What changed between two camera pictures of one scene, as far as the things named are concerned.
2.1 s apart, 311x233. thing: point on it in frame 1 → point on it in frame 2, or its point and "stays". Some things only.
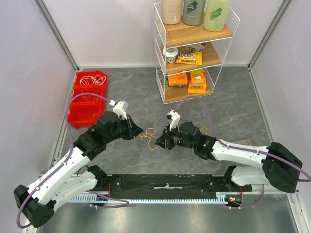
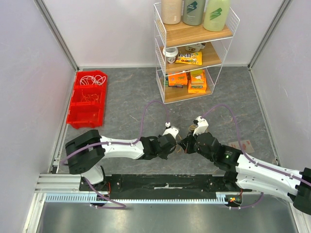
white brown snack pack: x=196 y=47 stays
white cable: x=88 y=80 stays
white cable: x=98 y=79 stays
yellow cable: x=150 y=132 → x=176 y=145
